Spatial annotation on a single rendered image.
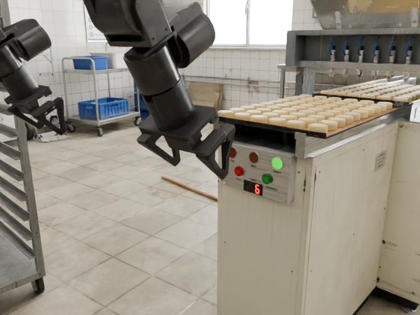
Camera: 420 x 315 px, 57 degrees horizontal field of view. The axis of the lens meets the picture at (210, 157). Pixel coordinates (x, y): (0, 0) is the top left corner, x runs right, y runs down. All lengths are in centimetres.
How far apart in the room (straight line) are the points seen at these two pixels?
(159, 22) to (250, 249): 95
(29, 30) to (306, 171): 74
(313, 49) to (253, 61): 369
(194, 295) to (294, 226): 88
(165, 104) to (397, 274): 155
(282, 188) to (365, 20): 93
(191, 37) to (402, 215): 142
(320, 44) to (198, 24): 140
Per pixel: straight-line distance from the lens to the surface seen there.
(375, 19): 179
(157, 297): 192
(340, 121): 114
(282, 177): 109
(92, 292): 202
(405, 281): 190
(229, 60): 577
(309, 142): 105
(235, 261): 136
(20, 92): 88
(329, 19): 186
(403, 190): 175
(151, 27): 45
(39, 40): 89
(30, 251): 196
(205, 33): 53
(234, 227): 130
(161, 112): 50
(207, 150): 49
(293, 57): 186
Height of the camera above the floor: 113
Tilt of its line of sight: 17 degrees down
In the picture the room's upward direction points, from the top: straight up
